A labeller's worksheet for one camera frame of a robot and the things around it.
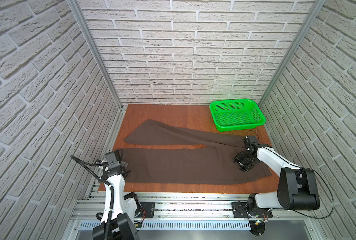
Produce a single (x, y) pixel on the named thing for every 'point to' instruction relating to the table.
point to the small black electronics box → (138, 224)
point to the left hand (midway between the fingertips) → (118, 164)
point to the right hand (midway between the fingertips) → (235, 162)
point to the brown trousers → (213, 161)
